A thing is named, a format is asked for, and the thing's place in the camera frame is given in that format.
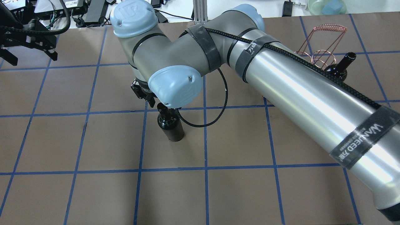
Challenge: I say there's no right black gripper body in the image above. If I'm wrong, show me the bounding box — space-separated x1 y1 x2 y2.
131 78 156 102

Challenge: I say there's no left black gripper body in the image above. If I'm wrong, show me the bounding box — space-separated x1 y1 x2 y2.
1 19 57 53

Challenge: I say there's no dark wine bottle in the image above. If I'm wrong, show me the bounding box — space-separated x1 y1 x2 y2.
157 102 185 142

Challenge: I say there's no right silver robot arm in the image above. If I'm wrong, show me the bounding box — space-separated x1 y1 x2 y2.
110 0 400 225

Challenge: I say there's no black power adapter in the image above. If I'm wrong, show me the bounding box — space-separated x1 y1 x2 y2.
154 9 169 24

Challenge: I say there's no green glass bowl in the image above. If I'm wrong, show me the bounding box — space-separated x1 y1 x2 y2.
306 0 347 15

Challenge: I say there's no blue foam cube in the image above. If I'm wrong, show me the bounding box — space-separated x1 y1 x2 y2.
321 0 345 15

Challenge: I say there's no black braided cable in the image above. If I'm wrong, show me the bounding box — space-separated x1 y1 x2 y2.
175 67 229 128

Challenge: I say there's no aluminium frame post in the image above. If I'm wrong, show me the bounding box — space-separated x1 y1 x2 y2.
193 0 208 25

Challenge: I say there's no copper wire wine basket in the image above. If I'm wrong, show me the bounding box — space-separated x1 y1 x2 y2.
295 24 348 69

